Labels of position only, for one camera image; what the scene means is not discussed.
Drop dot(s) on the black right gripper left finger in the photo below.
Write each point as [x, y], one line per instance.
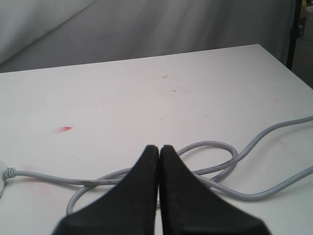
[129, 208]

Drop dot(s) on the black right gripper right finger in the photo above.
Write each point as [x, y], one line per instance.
[190, 208]

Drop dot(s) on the white five-socket power strip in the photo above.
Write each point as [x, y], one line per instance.
[3, 167]

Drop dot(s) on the grey backdrop cloth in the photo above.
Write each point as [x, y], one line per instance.
[37, 34]

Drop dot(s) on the black stand pole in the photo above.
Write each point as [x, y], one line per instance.
[294, 34]

